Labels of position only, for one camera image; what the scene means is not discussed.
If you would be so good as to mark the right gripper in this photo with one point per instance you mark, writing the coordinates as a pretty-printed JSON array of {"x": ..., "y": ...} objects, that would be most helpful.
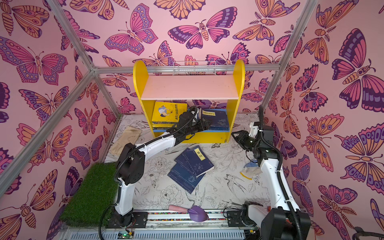
[{"x": 242, "y": 139}]

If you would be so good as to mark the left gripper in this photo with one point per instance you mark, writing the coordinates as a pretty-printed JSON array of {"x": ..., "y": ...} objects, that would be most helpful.
[{"x": 204, "y": 125}]

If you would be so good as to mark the yellow cartoon book bottom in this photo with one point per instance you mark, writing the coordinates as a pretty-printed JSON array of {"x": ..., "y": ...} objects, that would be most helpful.
[{"x": 166, "y": 112}]

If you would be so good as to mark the navy blue book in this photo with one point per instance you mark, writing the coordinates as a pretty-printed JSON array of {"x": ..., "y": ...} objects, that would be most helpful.
[
  {"x": 195, "y": 161},
  {"x": 218, "y": 130},
  {"x": 184, "y": 179},
  {"x": 217, "y": 117}
]

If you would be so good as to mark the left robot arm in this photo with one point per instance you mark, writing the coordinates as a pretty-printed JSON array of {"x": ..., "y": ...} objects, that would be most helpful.
[{"x": 131, "y": 163}]

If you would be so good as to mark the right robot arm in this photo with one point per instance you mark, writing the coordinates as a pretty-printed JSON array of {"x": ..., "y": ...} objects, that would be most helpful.
[{"x": 284, "y": 220}]

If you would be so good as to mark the yellow pink blue bookshelf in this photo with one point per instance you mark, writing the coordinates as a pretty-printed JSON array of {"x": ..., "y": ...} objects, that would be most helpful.
[{"x": 150, "y": 89}]

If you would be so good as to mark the blue white work glove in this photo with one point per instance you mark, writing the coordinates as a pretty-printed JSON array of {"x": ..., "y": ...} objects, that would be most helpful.
[{"x": 251, "y": 170}]

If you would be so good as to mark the purple pink trowel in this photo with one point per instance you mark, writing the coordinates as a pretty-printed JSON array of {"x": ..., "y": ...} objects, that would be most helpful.
[{"x": 192, "y": 212}]

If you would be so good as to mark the green circuit board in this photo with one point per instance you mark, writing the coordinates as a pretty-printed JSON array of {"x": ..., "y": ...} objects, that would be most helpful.
[{"x": 125, "y": 235}]

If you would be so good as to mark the green artificial grass mat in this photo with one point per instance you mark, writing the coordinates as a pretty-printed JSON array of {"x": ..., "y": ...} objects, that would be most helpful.
[{"x": 97, "y": 192}]

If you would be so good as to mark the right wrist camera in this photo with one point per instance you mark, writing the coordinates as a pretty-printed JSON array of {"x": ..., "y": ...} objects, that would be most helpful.
[{"x": 254, "y": 129}]

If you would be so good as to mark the white slotted cable duct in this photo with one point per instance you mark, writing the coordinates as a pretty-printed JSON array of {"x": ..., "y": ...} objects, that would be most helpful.
[{"x": 180, "y": 235}]

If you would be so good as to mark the aluminium mounting rail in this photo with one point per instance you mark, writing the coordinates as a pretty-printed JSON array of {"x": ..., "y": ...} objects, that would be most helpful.
[{"x": 157, "y": 219}]

